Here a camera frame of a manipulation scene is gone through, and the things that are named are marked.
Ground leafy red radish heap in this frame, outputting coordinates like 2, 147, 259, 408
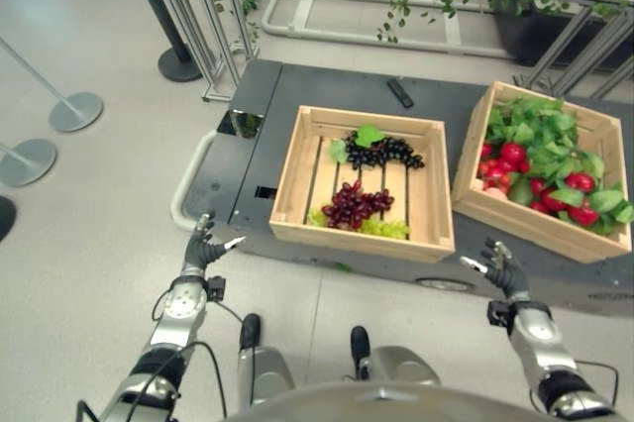
475, 96, 634, 237

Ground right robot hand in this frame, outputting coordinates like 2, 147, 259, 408
459, 238, 531, 303

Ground green avocado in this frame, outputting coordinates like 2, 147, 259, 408
508, 178, 535, 207

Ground robot right leg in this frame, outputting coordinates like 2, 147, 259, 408
350, 326, 442, 387

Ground wooden crate with grapes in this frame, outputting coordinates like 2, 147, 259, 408
268, 105, 457, 264

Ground black round stanchion base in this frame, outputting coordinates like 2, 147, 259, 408
0, 195, 18, 244

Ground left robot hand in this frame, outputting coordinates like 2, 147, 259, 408
182, 212, 247, 276

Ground black grape bunch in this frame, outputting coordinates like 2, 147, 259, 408
329, 124, 426, 170

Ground grey stanchion with round base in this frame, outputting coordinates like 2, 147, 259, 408
0, 37, 105, 134
0, 138, 58, 189

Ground robot left leg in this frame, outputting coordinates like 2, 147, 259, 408
236, 313, 296, 407

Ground black remote control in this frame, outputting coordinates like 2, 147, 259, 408
386, 78, 415, 109

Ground red grape bunch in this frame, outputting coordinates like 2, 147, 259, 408
321, 181, 396, 232

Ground silver robot torso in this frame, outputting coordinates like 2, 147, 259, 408
223, 380, 561, 422

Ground wooden crate with leafy produce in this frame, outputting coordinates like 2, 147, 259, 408
451, 80, 634, 264

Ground black stanchion post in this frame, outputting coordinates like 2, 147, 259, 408
120, 0, 203, 83

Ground dark grey mobile platform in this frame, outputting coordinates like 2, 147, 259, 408
170, 58, 634, 317

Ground robot leg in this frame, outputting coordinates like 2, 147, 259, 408
236, 313, 296, 407
350, 326, 442, 387

